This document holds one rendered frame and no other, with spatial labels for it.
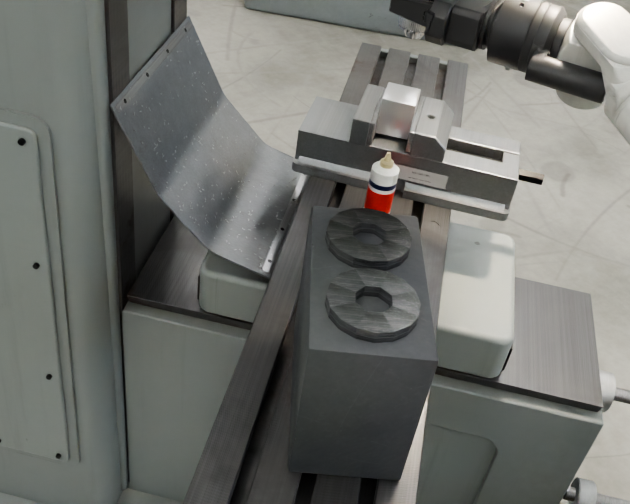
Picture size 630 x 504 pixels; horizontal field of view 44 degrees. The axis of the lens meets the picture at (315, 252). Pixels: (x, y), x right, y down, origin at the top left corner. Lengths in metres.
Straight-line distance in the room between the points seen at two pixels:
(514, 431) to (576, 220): 1.80
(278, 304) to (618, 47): 0.51
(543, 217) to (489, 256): 1.66
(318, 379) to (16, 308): 0.69
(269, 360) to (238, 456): 0.14
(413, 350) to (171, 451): 0.90
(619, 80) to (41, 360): 0.97
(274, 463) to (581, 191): 2.53
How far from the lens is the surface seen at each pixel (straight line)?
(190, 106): 1.27
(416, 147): 1.21
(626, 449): 2.31
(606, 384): 1.45
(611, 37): 0.98
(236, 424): 0.88
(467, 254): 1.34
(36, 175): 1.14
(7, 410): 1.52
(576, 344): 1.39
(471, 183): 1.23
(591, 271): 2.83
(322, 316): 0.73
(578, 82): 0.99
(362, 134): 1.21
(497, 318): 1.24
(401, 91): 1.24
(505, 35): 1.01
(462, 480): 1.46
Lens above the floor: 1.62
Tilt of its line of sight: 39 degrees down
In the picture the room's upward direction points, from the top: 9 degrees clockwise
